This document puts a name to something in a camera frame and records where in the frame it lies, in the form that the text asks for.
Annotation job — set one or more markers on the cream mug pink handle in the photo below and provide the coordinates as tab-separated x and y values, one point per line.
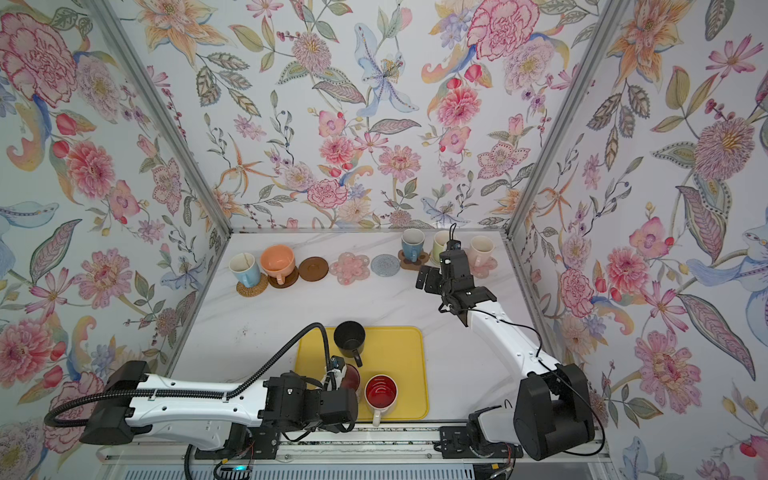
480	250

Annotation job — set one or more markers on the brown paw coaster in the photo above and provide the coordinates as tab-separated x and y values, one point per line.
422	260

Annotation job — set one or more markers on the brown wooden round coaster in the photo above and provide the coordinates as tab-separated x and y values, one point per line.
288	281

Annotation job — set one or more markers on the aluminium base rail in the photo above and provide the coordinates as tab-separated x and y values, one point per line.
392	451

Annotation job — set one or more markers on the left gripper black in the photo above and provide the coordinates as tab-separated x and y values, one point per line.
341	428

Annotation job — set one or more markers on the dark brown round coaster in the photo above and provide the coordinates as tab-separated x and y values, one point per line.
313	269

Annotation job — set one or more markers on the dusty pink mug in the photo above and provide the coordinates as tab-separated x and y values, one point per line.
352	378

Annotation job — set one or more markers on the yellow tray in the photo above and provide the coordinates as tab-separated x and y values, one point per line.
394	351

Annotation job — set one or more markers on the woven rattan round coaster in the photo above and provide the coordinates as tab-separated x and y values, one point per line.
258	289

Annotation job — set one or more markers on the pink flower coaster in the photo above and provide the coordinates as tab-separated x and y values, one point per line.
350	268
484	270

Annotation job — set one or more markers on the black mug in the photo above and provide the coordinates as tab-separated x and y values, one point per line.
349	338

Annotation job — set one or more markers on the orange mug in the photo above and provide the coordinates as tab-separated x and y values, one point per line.
278	262

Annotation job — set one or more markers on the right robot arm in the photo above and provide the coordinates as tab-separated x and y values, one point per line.
552	413

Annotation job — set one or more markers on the cream mug blue handle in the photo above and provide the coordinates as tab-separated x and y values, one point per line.
245	269

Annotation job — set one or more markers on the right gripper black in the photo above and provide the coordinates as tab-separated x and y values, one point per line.
431	287

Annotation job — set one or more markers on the grey round coaster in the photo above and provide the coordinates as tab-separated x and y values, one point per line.
385	265

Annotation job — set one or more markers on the white mug green handle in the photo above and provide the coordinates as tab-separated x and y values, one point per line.
439	245

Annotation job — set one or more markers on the red interior white mug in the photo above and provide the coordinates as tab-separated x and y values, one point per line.
381	394

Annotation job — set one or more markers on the white mug blue handle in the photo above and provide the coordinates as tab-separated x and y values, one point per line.
412	243

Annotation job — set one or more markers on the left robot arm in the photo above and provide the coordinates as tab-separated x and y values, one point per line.
136	402

